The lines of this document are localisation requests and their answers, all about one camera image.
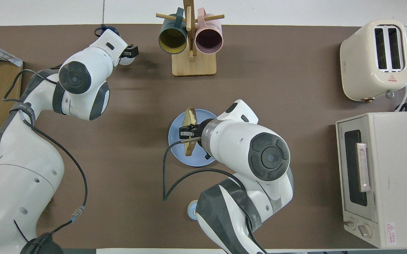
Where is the white squeeze bottle blue cap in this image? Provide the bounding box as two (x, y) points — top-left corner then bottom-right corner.
(95, 25), (136, 66)

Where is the small blue jar wooden knob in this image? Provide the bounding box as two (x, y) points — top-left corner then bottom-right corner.
(187, 200), (199, 221)

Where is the periwinkle blue plate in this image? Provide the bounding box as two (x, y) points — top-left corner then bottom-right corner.
(168, 109), (225, 167)

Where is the toasted bread slice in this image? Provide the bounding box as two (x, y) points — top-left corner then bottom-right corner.
(184, 107), (198, 157)

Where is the cream two-slot toaster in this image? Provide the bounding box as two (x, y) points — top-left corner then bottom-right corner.
(340, 19), (407, 103)

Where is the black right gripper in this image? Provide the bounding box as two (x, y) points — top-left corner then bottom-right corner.
(179, 123), (204, 142)

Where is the dark green mug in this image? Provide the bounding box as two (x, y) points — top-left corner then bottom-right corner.
(158, 8), (189, 55)

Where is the brown table mat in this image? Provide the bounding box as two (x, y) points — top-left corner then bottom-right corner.
(0, 24), (407, 249)

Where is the bamboo mug rack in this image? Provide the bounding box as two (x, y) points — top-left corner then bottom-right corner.
(156, 0), (225, 77)

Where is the white toaster oven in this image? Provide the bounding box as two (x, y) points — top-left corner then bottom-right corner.
(335, 112), (407, 249)

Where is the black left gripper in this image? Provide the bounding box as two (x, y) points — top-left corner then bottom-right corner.
(119, 45), (139, 60)

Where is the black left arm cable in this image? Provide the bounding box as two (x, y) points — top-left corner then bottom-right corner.
(2, 69), (88, 236)

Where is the pink mug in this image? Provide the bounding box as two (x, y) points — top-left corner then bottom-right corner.
(195, 8), (224, 55)

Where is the white patterned cloth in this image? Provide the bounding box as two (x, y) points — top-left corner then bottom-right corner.
(0, 37), (23, 67)

